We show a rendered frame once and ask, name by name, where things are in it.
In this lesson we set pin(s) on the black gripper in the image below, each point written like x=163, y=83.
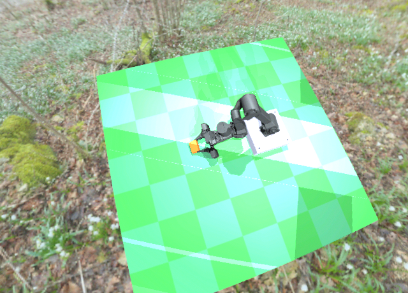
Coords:
x=212, y=151

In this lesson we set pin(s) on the orange block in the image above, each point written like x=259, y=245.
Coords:
x=194, y=146

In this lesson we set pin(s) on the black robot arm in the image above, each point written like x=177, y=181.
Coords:
x=237, y=128

